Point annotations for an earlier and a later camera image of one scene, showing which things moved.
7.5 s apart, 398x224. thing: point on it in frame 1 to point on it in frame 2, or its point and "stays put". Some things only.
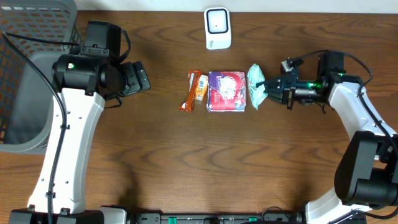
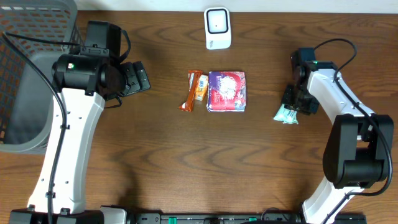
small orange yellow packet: (201, 87) stays put
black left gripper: (137, 78) stays put
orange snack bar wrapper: (194, 76) stays put
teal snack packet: (257, 94) to (286, 116)
